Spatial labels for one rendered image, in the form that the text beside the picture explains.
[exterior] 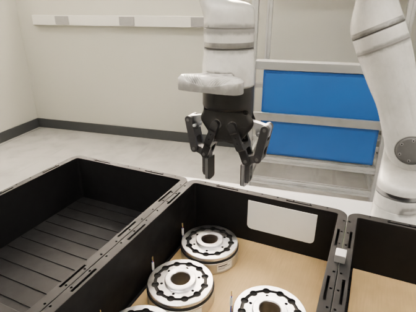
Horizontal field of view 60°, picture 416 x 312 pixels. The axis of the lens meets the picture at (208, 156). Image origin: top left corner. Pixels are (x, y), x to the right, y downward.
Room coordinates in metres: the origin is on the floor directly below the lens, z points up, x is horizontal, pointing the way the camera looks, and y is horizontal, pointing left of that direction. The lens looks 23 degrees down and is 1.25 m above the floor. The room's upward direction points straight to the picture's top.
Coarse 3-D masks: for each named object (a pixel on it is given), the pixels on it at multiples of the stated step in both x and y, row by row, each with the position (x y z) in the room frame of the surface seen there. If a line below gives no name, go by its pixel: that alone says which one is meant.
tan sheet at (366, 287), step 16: (352, 272) 0.49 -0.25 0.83; (368, 272) 0.49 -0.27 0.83; (352, 288) 0.45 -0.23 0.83; (368, 288) 0.45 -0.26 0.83; (384, 288) 0.45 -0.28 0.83; (400, 288) 0.45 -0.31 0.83; (352, 304) 0.42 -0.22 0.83; (368, 304) 0.42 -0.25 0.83; (384, 304) 0.42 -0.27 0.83; (400, 304) 0.42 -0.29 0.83
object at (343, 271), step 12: (348, 216) 0.51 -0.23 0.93; (360, 216) 0.51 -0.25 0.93; (372, 216) 0.51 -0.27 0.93; (348, 228) 0.47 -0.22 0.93; (396, 228) 0.48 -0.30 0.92; (408, 228) 0.47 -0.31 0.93; (348, 240) 0.44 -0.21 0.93; (348, 252) 0.41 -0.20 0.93; (348, 264) 0.39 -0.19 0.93; (348, 276) 0.36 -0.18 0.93; (336, 288) 0.34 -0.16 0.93; (336, 300) 0.32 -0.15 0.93
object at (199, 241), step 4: (204, 232) 0.55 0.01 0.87; (208, 232) 0.55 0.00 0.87; (212, 232) 0.55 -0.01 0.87; (216, 232) 0.55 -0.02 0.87; (200, 236) 0.54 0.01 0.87; (204, 236) 0.54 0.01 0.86; (212, 236) 0.55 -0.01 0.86; (216, 236) 0.54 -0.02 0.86; (220, 236) 0.54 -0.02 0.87; (196, 240) 0.53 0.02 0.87; (200, 240) 0.53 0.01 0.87; (220, 240) 0.53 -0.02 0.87; (200, 244) 0.52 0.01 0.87; (204, 244) 0.52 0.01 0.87; (208, 244) 0.52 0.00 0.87; (212, 244) 0.52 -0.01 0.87; (216, 244) 0.52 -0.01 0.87; (220, 244) 0.52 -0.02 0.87; (204, 248) 0.51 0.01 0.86; (208, 248) 0.51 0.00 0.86; (212, 248) 0.51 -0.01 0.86
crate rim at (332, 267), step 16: (176, 192) 0.59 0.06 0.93; (240, 192) 0.59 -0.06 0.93; (256, 192) 0.59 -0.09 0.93; (160, 208) 0.53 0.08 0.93; (304, 208) 0.54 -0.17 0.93; (320, 208) 0.53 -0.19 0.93; (144, 224) 0.48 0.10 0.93; (336, 224) 0.48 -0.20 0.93; (128, 240) 0.44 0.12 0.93; (336, 240) 0.46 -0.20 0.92; (112, 256) 0.40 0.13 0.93; (96, 272) 0.37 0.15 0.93; (336, 272) 0.37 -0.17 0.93; (80, 288) 0.34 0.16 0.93; (64, 304) 0.32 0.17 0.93; (320, 304) 0.32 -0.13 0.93
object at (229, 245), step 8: (192, 232) 0.56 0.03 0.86; (200, 232) 0.56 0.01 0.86; (224, 232) 0.56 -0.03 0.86; (232, 232) 0.56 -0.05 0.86; (184, 240) 0.53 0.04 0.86; (192, 240) 0.53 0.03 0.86; (224, 240) 0.53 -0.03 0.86; (232, 240) 0.53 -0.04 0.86; (184, 248) 0.51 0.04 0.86; (192, 248) 0.51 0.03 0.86; (200, 248) 0.51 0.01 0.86; (216, 248) 0.51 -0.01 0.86; (224, 248) 0.51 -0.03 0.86; (232, 248) 0.51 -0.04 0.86; (192, 256) 0.49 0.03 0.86; (200, 256) 0.49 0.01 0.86; (208, 256) 0.49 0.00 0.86; (216, 256) 0.49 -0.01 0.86; (224, 256) 0.49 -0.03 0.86
